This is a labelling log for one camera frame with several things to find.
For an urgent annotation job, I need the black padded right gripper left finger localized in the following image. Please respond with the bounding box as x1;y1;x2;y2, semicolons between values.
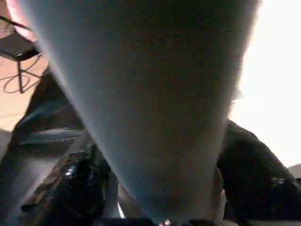
21;150;112;226

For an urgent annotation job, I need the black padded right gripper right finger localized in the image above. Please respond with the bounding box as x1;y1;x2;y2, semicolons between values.
216;120;301;222

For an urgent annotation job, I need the white plastic table top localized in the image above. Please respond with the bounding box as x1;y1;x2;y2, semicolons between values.
225;0;301;181

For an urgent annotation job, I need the white plastic table leg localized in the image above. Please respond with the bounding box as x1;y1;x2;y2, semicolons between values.
21;0;263;226

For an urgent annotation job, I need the black plastic mat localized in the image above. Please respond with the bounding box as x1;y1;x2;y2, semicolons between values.
0;68;113;226

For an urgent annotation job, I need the black metal stand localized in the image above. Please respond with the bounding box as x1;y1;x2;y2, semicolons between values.
0;15;45;94

